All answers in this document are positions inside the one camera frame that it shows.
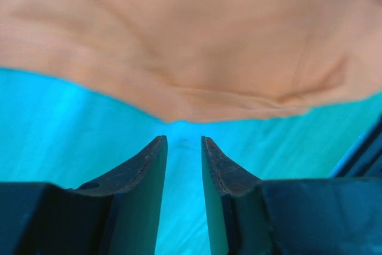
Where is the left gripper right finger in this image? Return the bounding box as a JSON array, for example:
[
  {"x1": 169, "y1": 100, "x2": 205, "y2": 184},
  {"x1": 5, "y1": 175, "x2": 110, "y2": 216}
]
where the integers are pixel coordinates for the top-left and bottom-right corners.
[{"x1": 201, "y1": 137, "x2": 381, "y2": 254}]

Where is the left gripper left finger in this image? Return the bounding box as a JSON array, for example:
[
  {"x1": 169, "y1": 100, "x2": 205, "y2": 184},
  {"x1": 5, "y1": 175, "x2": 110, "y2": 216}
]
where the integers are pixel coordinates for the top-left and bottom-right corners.
[{"x1": 1, "y1": 136, "x2": 168, "y2": 254}]

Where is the orange t shirt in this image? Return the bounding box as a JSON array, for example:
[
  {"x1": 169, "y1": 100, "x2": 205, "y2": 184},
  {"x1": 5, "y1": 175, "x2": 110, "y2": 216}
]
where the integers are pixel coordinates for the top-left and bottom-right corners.
[{"x1": 1, "y1": 0, "x2": 381, "y2": 122}]

